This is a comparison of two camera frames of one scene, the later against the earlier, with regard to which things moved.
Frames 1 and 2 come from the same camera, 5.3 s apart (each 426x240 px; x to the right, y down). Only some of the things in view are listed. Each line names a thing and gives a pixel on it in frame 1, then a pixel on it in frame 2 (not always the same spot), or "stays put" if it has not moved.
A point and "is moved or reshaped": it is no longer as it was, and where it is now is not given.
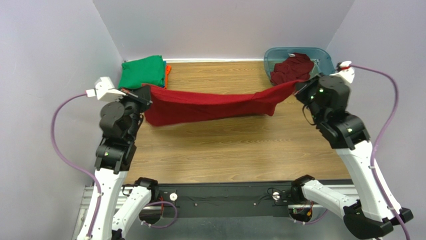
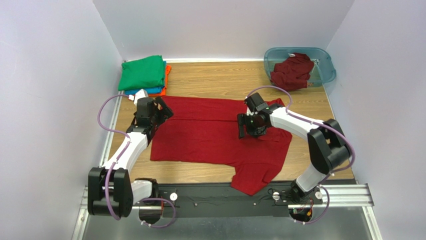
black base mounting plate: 255,200 stays put
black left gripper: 142,95 → 163,109
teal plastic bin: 322,57 stays put
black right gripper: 302,89 → 245,123
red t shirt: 170,104 is moved or reshaped
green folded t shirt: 149,70 stays put
